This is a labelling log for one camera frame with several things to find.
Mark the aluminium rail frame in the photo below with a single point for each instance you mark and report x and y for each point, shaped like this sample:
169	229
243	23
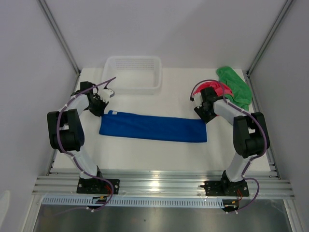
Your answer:
163	184

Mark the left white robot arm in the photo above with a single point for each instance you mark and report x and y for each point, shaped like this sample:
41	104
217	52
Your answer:
65	129

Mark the pink towel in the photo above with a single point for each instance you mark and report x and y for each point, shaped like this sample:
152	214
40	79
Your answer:
216	86

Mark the blue towel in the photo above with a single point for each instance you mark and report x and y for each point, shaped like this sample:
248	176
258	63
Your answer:
161	128

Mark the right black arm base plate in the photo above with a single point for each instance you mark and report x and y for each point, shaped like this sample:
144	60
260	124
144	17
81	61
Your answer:
226	188

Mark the right aluminium corner post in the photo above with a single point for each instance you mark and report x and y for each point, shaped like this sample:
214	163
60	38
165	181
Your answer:
270	35

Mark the white plastic basket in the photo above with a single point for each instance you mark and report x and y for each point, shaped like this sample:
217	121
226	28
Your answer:
133	74

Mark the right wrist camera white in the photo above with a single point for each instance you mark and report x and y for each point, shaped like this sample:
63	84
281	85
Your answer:
197	99

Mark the aluminium corner post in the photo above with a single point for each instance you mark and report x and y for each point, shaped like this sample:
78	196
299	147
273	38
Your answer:
270	35
51	20

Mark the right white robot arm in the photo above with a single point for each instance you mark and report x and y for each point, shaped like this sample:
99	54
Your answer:
250	135

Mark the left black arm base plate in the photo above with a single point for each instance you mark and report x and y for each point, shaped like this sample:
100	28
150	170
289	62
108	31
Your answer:
93	186

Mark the left aluminium corner post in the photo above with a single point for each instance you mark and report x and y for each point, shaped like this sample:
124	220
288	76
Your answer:
51	20

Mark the green towel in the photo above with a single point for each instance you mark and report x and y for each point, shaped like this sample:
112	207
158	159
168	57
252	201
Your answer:
241	94

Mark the white slotted cable duct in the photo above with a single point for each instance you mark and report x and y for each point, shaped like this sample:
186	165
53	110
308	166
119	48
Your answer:
134	201

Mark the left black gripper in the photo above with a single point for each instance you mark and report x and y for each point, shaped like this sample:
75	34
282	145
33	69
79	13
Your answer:
100	112

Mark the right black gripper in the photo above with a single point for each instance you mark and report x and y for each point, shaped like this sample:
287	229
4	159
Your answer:
205	119

